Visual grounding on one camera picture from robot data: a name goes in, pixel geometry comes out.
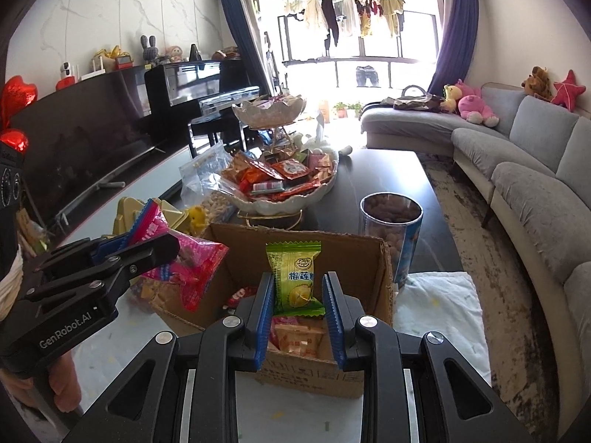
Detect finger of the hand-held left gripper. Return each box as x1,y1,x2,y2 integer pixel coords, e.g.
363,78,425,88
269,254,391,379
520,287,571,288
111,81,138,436
34,231,144,271
25,232,182,306

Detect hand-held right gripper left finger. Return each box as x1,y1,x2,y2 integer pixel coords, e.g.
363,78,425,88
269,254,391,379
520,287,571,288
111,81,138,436
62,271,276,443

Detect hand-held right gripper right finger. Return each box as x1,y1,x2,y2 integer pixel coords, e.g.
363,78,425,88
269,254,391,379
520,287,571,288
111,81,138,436
322,271,536,443

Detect pink snack packet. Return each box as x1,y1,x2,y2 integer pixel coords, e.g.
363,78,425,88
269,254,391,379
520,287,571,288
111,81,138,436
124,198,230,313

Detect bright green snack packet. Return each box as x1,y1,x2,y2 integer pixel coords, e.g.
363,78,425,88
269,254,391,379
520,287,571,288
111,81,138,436
265,241,326,318

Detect brown cardboard box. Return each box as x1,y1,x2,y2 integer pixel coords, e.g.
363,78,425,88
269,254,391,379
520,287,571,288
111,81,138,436
152,223,395,400

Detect person's left hand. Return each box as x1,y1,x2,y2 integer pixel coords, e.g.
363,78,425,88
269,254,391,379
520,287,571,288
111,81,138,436
46,352,88,415

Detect pale orange snack packet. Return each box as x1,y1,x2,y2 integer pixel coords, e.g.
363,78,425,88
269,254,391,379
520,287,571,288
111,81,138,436
270,316,326,359

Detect red striped snack packet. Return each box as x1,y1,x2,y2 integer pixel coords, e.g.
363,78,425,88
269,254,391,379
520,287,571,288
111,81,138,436
224,286,257,311

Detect gold plastic container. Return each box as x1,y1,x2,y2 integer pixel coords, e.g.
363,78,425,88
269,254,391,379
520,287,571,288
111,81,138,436
113,196,195,241

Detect yellow toy figure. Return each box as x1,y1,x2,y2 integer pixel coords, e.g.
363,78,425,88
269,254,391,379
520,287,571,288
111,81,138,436
187,205,209,237

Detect bag of peanuts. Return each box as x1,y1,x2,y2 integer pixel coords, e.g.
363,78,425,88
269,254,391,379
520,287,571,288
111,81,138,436
201,189,241,225

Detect clear plastic zip bag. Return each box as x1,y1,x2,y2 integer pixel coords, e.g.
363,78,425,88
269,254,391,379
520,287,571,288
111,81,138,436
178,141,234,208

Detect white dotted cloth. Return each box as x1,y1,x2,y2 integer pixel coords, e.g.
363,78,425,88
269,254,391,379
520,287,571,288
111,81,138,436
394,271,491,385

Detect black television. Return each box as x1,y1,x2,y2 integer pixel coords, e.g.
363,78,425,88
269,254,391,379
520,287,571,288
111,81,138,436
9,65,169,237

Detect clear jar of nuts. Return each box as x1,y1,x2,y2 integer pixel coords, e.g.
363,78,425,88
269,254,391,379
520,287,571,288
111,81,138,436
359,192,423,289

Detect white two-tier snack bowl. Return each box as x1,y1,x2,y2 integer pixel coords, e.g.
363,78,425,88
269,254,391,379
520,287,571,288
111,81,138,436
222,95,340,232

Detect black piano bench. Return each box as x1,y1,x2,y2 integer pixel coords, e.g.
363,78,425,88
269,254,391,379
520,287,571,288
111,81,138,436
190,115,246,153

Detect red heart foil balloon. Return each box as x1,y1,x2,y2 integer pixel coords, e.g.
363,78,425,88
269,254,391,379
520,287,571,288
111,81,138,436
0,75,38,126
0,129,30,154

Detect large pile of snack packets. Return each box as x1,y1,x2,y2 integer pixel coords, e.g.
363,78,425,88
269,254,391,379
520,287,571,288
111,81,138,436
224,145,335,203

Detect black upright piano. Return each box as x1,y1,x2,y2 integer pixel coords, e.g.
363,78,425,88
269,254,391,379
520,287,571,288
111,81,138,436
144,59,262,148

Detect patterned rug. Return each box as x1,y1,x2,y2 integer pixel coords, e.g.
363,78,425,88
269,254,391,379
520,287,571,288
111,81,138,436
418,152,591,427

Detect white router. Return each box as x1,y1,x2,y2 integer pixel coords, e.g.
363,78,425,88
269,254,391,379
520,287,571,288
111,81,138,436
78,55,107,80

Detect gold ribbon gift box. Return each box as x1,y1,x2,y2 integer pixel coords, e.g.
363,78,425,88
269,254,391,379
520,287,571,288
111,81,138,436
95,45,135,71

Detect small pile of snack packets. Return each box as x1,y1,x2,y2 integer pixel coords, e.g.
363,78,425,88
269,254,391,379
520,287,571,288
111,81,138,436
249,95,303,110

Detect potted plants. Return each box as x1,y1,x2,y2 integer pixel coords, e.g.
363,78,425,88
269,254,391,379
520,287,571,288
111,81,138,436
331,100,365,119

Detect blue curtain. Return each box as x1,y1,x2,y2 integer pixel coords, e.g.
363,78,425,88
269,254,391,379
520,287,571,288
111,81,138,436
215,0,278,102
427,0,481,96

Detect brown bag on sofa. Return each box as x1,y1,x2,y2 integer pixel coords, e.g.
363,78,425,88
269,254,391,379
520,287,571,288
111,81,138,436
381,85,444,112

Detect hanging denim shorts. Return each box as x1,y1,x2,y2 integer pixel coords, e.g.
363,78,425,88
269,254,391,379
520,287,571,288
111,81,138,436
355,65,380,88

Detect grey sectional sofa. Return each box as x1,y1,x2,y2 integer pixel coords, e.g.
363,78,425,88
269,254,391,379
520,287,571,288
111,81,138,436
359,82,591,407

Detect pink pig plush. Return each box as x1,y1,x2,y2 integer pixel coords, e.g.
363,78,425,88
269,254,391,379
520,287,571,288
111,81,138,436
455,79,501,128

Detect row of hanging clothes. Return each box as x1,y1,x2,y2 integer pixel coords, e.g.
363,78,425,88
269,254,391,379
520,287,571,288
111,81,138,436
283,0,408,48

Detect brown dog plush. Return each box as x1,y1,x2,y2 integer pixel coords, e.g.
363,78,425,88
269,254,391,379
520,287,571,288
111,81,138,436
522,66,554,101

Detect red star plush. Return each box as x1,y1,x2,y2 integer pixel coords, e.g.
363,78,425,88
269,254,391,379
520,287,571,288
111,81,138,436
551,69,587,112

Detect white camera on red base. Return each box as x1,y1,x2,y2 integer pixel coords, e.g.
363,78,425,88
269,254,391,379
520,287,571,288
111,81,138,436
56,61,77,92

